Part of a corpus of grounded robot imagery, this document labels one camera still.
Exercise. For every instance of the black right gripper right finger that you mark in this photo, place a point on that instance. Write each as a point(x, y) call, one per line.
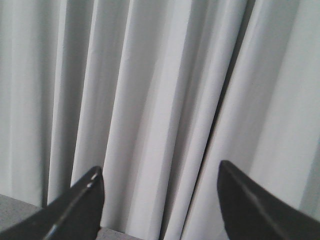
point(250, 212)

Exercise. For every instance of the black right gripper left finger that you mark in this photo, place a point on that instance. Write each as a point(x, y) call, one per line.
point(75, 215)

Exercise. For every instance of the grey pleated curtain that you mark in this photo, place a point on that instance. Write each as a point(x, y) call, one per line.
point(157, 93)

